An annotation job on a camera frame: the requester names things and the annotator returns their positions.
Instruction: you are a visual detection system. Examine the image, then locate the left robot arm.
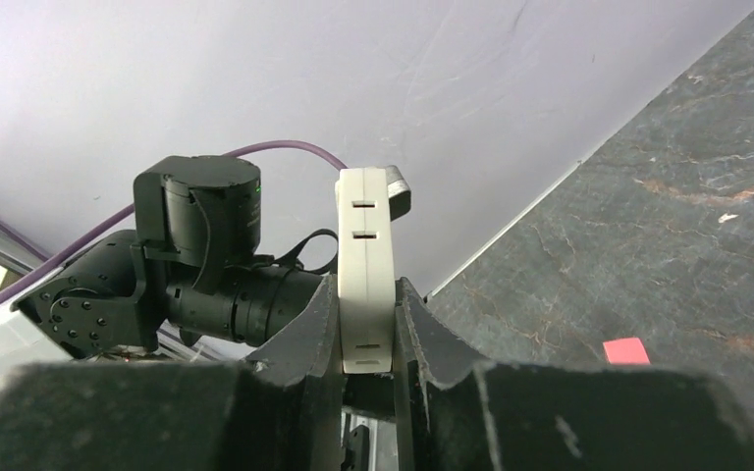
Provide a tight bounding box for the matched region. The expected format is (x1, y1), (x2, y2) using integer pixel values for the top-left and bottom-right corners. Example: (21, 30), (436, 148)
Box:
(0, 156), (337, 375)

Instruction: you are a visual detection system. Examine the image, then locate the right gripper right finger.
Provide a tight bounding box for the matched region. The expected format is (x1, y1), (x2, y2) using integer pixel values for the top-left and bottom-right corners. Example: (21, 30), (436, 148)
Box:
(393, 279), (754, 470)

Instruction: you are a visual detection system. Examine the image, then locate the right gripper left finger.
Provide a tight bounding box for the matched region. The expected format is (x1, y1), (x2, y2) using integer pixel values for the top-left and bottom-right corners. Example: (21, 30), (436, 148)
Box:
(0, 277), (344, 470)

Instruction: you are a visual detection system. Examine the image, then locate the pink cube socket adapter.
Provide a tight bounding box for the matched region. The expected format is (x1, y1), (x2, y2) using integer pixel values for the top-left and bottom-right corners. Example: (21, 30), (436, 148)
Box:
(603, 338), (651, 365)

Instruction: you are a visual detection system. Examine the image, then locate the white plug adapter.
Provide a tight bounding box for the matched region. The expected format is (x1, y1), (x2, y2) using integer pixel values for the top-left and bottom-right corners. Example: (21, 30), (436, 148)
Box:
(335, 165), (411, 375)

